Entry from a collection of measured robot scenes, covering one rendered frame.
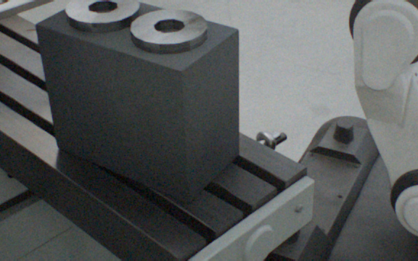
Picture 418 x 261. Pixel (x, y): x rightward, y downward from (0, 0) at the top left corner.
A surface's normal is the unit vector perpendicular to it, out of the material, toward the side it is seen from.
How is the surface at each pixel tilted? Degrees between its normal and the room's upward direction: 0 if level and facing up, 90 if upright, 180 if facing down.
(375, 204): 0
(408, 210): 90
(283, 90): 0
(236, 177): 0
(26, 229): 90
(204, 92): 90
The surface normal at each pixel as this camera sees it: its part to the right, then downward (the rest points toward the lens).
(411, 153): -0.44, 0.51
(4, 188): 0.71, 0.38
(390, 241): -0.03, -0.83
